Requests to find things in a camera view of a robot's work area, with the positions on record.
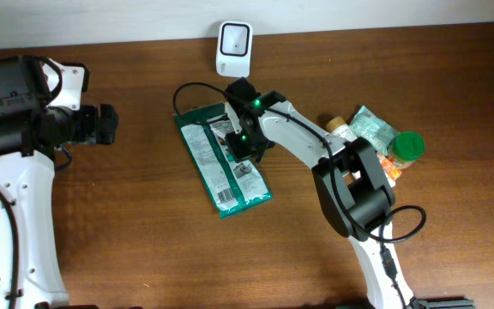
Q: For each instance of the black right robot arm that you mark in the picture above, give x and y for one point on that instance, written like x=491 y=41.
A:
x=355 y=197

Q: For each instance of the teal tissue pack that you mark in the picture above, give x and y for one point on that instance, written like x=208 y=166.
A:
x=373 y=129

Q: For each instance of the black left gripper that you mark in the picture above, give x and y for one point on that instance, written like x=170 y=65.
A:
x=97 y=131

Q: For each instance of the green lid seasoning jar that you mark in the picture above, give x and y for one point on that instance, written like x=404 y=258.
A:
x=406 y=148

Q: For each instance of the orange tissue pack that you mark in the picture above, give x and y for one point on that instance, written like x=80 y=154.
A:
x=392 y=173

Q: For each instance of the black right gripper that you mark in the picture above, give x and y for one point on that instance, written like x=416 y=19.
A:
x=239 y=154

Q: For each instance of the white cream tube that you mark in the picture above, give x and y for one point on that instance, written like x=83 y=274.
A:
x=338 y=127

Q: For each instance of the white barcode scanner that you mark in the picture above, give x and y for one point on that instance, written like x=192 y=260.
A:
x=234 y=46

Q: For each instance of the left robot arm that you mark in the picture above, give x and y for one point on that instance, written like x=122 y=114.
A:
x=41 y=114

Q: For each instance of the green wipes packet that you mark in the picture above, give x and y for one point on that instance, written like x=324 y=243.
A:
x=232 y=187

